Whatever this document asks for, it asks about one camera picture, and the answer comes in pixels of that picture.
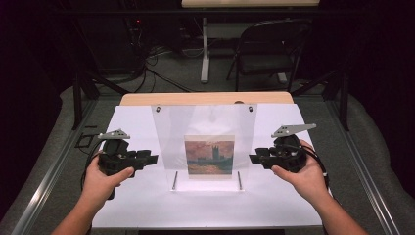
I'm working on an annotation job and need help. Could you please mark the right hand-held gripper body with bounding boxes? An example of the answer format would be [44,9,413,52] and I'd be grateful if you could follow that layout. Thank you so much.
[268,122,317,174]

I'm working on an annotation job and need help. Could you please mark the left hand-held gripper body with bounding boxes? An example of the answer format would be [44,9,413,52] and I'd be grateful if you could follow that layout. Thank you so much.
[97,128,141,177]

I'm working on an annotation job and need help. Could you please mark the clear acrylic photo frame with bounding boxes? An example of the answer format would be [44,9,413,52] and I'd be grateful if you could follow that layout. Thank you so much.
[151,103,258,193]

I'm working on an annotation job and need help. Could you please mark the orange painting print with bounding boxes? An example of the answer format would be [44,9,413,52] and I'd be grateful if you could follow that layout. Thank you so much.
[184,134,236,180]

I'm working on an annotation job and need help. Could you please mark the person's left hand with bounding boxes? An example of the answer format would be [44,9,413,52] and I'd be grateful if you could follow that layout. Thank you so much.
[81,156,136,210]

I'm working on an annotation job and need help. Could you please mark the person's right hand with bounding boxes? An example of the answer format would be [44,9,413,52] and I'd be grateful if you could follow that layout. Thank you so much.
[271,139,331,206]

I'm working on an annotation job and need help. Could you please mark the white board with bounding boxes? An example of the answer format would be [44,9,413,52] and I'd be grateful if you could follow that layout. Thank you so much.
[92,103,324,229]

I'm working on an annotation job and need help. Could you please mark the black metal stand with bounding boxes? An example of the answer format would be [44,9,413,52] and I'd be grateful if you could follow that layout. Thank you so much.
[290,70,350,131]
[71,70,130,130]

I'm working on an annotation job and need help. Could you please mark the wooden table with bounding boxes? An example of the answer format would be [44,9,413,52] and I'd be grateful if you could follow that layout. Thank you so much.
[119,91,295,107]

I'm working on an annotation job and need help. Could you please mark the black folding chair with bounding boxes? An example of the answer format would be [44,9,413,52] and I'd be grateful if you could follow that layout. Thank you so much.
[226,19,314,92]

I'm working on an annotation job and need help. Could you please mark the white-legged wooden desk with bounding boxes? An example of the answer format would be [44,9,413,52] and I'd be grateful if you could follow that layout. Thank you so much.
[180,0,322,84]

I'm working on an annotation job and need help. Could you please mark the dark equipment rack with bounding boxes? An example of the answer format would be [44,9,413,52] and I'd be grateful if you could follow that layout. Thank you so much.
[121,14,150,71]

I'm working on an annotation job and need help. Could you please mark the left hand-held gripper cable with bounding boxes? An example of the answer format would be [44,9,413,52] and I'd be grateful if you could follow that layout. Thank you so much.
[80,146,106,191]

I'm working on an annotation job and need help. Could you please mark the hand-held gripper cable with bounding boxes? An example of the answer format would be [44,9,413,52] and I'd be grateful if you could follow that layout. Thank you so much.
[80,146,106,191]
[301,145,333,199]

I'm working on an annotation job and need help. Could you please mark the right hand-held gripper cable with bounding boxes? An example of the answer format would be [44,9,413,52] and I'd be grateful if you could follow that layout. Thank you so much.
[301,145,333,199]

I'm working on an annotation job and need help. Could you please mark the aluminium rail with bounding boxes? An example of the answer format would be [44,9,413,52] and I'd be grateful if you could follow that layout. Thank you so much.
[13,97,97,235]
[326,97,403,235]

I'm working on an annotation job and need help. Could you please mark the black floor cables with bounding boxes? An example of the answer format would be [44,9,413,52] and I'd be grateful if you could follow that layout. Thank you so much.
[130,45,197,94]

